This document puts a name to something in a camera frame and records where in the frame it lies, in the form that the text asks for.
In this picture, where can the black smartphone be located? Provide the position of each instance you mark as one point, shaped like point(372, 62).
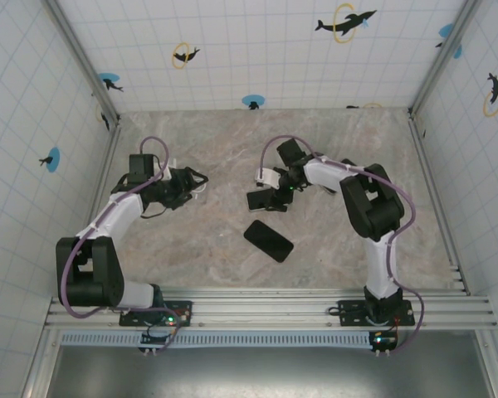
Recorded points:
point(269, 241)

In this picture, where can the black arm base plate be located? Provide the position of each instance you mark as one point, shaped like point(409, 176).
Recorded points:
point(348, 311)
point(182, 309)

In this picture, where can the wide aluminium mounting rail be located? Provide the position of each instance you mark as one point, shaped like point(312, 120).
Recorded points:
point(274, 309)

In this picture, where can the aluminium corner post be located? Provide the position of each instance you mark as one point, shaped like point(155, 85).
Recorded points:
point(439, 62)
point(85, 62)

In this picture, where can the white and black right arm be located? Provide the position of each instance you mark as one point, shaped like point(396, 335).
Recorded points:
point(323, 178)

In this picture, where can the black phone case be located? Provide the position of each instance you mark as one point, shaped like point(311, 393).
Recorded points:
point(246, 235)

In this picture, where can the grey metal sheet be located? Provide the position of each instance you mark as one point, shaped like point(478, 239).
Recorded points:
point(253, 373)

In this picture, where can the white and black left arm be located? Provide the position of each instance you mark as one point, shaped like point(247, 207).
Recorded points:
point(126, 217)

